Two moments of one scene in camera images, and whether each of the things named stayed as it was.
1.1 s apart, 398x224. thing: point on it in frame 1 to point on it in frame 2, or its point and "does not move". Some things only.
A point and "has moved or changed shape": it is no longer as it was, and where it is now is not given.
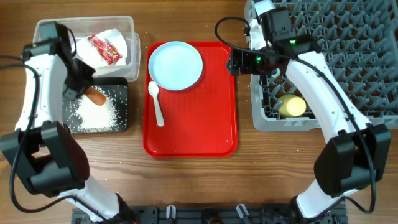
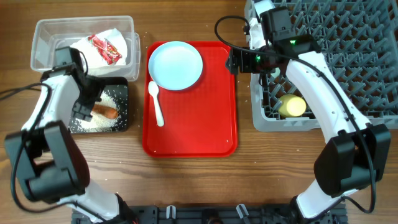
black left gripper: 78,92 to 82,110
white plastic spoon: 153,89 does not move
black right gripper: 245,67 does not move
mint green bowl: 277,73 does not move
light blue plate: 175,65 does not move
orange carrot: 96,96 has moved or changed shape
